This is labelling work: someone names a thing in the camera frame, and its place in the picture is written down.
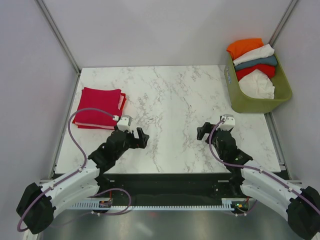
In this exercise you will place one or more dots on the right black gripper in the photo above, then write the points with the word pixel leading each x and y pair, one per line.
pixel 206 128

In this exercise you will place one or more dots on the left aluminium frame post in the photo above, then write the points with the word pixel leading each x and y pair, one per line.
pixel 57 33

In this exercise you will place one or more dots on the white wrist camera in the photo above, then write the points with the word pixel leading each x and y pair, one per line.
pixel 123 123
pixel 228 122

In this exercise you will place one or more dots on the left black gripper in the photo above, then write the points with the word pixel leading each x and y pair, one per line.
pixel 143 138

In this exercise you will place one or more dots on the folded red t shirt stack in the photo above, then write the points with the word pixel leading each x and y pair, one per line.
pixel 96 100

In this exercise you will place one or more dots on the orange t shirt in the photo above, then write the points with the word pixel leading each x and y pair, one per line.
pixel 240 47

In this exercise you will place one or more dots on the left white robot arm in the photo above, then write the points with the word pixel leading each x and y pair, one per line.
pixel 41 204

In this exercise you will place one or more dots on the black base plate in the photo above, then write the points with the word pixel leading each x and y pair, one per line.
pixel 170 188

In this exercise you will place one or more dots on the green plastic basket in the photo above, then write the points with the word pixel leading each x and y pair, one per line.
pixel 242 103

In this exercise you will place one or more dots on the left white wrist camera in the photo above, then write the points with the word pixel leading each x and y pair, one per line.
pixel 123 123

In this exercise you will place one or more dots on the right aluminium frame post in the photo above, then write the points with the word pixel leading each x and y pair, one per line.
pixel 284 19

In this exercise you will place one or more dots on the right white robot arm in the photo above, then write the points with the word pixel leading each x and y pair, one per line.
pixel 300 207

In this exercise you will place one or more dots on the white t shirt upper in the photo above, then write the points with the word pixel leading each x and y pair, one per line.
pixel 261 52

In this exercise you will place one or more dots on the blue grey t shirt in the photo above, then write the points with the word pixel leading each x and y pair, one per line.
pixel 271 60

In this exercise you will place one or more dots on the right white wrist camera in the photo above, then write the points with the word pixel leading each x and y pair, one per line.
pixel 228 122

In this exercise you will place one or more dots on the white slotted cable duct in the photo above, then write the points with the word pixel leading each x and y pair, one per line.
pixel 226 204

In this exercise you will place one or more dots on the aluminium frame post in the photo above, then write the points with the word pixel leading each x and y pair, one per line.
pixel 284 19
pixel 57 33

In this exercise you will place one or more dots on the white green crumpled t shirt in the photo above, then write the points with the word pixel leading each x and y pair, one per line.
pixel 257 85

